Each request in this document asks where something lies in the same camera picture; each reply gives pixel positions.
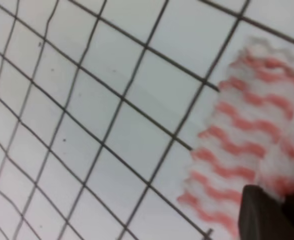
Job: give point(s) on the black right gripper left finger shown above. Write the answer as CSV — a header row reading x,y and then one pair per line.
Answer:
x,y
261,217

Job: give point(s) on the pink wavy striped towel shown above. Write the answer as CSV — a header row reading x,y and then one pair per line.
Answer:
x,y
248,138

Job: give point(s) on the white black-grid tablecloth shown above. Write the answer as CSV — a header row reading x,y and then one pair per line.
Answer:
x,y
100,105

